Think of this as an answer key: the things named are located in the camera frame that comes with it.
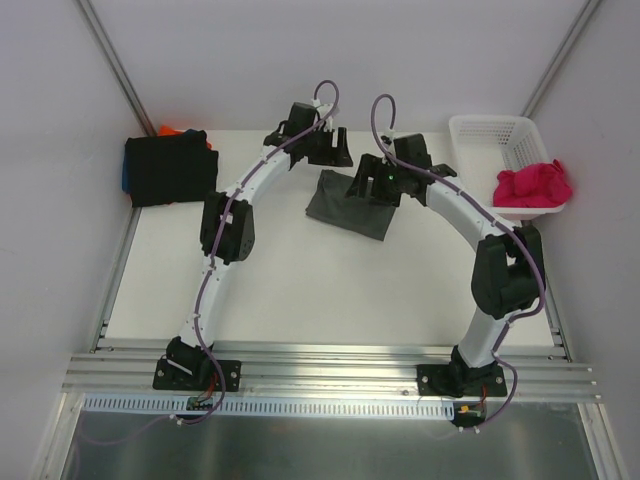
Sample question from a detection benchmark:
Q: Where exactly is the grey t shirt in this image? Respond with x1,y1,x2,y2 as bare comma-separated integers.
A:
305,170,396,241

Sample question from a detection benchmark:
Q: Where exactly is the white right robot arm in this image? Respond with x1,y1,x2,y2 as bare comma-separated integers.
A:
347,134,545,398

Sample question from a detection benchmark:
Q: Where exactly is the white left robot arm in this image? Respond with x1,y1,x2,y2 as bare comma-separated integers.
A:
165,99,353,388

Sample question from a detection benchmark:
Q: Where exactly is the white plastic basket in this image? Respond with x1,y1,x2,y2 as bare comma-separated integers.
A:
449,115,550,206

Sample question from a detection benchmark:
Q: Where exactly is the folded black t shirt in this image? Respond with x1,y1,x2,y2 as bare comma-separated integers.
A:
124,136,219,208

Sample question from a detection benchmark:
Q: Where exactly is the folded orange t shirt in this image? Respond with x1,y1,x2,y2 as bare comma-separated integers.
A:
158,125,213,150

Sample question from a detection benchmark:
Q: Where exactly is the pink t shirt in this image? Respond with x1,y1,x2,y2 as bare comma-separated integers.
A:
493,159,573,208

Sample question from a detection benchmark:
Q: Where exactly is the folded blue t shirt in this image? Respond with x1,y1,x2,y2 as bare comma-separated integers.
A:
121,155,131,195

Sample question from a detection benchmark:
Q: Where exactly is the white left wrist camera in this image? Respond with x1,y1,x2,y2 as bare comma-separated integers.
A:
312,99,339,132

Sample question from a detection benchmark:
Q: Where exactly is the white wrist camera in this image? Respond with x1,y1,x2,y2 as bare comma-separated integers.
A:
380,129,396,151
312,99,339,132

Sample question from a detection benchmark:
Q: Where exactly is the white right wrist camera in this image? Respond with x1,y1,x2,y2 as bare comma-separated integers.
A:
380,129,396,151

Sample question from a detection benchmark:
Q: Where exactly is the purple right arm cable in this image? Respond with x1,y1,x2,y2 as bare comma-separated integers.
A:
370,93,546,435

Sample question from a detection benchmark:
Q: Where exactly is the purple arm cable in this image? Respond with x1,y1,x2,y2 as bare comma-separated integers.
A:
177,79,344,429
370,93,546,435

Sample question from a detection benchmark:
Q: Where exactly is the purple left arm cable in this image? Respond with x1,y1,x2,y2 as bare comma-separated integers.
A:
177,79,344,429

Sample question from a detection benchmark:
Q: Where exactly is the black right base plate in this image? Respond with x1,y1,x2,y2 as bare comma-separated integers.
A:
416,362,507,398

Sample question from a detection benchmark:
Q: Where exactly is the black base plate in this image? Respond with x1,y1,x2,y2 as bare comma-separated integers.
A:
416,362,507,398
152,358,242,392

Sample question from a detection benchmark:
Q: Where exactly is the aluminium corner frame post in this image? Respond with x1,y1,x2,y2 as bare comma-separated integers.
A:
520,0,606,119

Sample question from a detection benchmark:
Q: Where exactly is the aluminium left frame post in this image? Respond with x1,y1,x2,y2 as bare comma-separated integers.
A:
73,0,157,136

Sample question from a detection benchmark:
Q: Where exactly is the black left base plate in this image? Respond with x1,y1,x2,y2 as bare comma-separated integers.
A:
152,358,242,392

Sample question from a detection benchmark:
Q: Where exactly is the aluminium mounting rail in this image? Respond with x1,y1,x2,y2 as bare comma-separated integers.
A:
62,339,603,403

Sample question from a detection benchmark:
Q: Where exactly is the white slotted cable duct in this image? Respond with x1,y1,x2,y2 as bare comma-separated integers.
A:
82,394,454,421

